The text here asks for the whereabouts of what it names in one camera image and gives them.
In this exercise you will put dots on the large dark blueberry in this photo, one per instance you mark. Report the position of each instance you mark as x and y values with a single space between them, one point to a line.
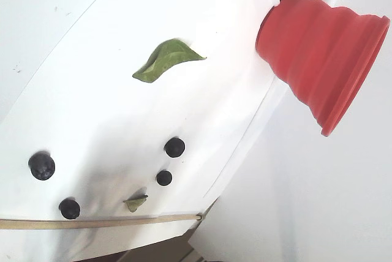
41 165

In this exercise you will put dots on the red collapsible silicone cup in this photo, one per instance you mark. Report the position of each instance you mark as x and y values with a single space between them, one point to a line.
306 54

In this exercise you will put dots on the curled green leaf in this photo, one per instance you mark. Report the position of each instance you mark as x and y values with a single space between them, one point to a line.
165 60

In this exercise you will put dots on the white paper sheet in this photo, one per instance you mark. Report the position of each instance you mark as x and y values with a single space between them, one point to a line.
122 121

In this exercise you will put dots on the flat green leaf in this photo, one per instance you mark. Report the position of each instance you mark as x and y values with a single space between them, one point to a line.
134 204

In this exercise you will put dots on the thin wooden stick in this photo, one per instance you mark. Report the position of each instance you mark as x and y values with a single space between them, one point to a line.
92 224

